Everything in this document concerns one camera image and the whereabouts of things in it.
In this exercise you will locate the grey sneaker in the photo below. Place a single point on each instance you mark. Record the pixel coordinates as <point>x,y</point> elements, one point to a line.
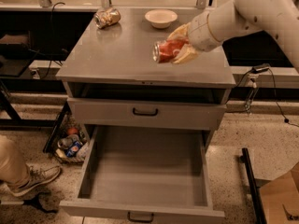
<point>37,178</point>

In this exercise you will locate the crumpled snack bag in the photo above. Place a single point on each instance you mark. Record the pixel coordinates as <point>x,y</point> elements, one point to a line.
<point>105,18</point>

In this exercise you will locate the wire basket of items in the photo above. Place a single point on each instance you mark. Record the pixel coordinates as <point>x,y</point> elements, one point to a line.
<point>69,132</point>

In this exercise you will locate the white ceramic bowl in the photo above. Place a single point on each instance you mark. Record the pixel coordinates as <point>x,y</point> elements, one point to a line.
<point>161,18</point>

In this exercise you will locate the grey drawer cabinet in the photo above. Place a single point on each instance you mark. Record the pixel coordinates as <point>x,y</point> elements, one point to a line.
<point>116,64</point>

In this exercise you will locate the black power adapter with cable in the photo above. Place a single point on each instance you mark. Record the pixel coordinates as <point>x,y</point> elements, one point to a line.
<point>251,77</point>

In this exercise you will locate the black metal frame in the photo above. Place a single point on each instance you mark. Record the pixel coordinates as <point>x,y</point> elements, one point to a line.
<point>254,190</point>

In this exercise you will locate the open grey middle drawer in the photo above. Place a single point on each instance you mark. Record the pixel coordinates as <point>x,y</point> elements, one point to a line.
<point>146,176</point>

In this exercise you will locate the closed grey top drawer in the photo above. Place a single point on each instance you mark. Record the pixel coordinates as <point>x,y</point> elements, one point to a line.
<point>147,114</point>

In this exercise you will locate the red coke can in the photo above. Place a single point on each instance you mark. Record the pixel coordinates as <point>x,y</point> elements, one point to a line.
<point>165,51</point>

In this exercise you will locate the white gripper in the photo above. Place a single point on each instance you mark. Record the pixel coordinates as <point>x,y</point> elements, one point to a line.
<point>201,32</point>

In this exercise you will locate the blue soda can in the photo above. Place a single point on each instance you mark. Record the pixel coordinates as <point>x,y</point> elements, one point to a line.
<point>73,150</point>

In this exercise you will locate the cardboard box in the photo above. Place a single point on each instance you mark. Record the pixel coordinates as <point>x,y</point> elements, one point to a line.
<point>280,198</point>

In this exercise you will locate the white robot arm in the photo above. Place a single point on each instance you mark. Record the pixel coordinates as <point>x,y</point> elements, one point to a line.
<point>279,18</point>

